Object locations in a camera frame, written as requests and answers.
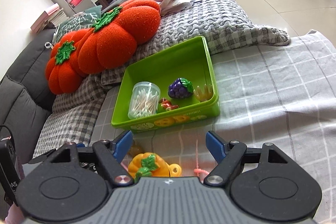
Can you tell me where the clear cotton swab jar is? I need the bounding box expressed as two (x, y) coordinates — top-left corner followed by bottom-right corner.
(127, 81), (161, 119)

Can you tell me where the translucent brown hand toy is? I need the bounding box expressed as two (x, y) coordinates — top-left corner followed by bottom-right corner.
(194, 84), (214, 102)

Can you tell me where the small orange figurine toy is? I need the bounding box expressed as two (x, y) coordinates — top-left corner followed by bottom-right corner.
(159, 98), (179, 111)

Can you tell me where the yellow pumpkin carriage toy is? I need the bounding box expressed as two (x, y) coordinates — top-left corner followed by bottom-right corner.
(127, 152), (182, 182)

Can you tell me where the pink red toy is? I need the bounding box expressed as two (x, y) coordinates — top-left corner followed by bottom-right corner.
(194, 140), (210, 183)

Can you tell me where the grey checked blanket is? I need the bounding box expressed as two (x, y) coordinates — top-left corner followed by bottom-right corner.
(33, 0), (290, 157)

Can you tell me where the purple toy grape bunch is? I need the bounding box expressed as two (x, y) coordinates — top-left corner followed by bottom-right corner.
(167, 78), (194, 99)

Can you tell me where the dark grey sofa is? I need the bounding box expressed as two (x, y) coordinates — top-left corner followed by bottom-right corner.
(1, 29), (55, 164)

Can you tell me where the green plastic bin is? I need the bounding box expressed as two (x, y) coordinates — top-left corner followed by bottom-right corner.
(111, 36), (220, 132)

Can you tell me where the small orange pumpkin cushion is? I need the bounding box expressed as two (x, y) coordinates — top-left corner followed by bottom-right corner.
(45, 28), (90, 95)

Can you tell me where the large orange pumpkin cushion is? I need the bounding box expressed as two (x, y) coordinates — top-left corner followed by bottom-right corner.
(77, 0), (161, 74)

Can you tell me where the teal leaf pattern pillow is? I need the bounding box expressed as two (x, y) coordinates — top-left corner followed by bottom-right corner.
(52, 5), (102, 44)

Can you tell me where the stack of pink books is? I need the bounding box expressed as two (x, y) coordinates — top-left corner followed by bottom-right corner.
(31, 3), (68, 34)

